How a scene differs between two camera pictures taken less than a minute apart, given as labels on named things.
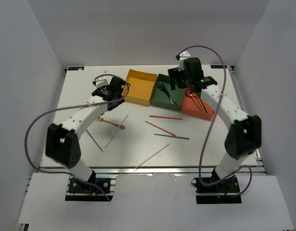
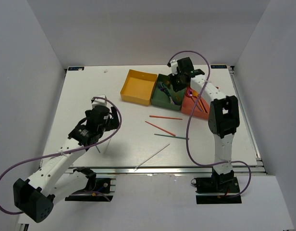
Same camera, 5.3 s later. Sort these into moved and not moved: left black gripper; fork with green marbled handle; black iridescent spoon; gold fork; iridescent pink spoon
Moved: gold fork; left black gripper
Not moved: iridescent pink spoon; black iridescent spoon; fork with green marbled handle
